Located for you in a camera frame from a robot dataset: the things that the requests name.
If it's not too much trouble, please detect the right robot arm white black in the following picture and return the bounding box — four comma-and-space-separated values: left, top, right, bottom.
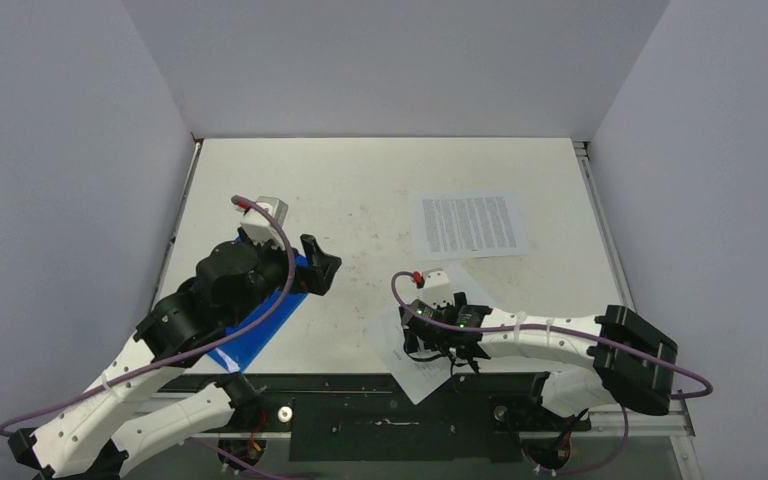
399, 300, 678, 429

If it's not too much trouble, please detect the printed text paper sheet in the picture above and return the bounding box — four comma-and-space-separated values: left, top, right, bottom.
408, 190, 531, 261

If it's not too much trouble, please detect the aluminium frame rail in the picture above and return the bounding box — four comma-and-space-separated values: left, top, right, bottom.
572, 140, 704, 479

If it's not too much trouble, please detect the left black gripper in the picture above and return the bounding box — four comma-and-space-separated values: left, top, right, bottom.
227, 230, 341, 326

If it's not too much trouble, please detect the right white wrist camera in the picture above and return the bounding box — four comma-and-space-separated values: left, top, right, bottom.
418, 269, 454, 308

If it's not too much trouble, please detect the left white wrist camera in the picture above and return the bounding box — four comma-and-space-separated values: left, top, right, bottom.
232, 196, 289, 250

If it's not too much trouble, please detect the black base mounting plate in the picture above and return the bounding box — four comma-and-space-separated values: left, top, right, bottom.
158, 372, 592, 464

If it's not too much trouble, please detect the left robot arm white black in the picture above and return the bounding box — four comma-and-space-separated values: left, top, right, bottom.
8, 234, 342, 479

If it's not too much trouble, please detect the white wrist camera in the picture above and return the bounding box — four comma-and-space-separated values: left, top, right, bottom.
232, 196, 289, 250
418, 269, 454, 308

